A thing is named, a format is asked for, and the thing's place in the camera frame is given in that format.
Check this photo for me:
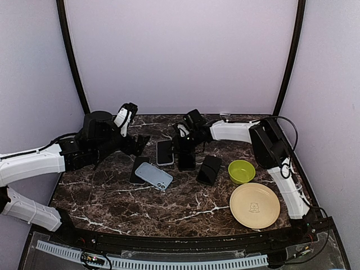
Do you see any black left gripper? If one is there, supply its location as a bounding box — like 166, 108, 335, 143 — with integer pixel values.
93, 130, 150, 161

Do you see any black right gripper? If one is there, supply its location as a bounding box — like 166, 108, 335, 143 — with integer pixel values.
167, 129, 203, 154

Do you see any lilac phone case with ring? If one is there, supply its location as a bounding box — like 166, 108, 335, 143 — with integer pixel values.
156, 140, 174, 166

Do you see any light blue phone case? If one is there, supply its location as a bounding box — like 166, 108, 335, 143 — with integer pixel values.
138, 163, 173, 191

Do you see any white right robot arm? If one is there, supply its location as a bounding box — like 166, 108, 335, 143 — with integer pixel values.
172, 114, 312, 244

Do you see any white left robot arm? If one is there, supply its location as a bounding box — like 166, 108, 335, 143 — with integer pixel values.
1, 107, 150, 245

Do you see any silver edged phone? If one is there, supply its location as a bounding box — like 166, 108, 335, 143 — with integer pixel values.
129, 157, 151, 185

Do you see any green plastic bowl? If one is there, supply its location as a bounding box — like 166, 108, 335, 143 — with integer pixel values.
228, 160, 256, 185

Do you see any beige round plate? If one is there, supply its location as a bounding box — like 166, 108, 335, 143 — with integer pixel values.
229, 183, 281, 230

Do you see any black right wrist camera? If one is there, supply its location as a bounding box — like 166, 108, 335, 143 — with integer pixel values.
183, 109, 209, 133

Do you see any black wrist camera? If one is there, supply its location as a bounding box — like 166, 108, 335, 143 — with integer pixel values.
183, 109, 209, 133
113, 102, 138, 137

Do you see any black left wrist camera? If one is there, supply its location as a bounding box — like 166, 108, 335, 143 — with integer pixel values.
113, 102, 138, 137

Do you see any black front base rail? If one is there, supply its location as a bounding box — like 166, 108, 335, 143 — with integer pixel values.
35, 217, 334, 254

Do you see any white cable duct strip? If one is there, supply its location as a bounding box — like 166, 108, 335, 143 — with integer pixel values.
35, 240, 268, 269

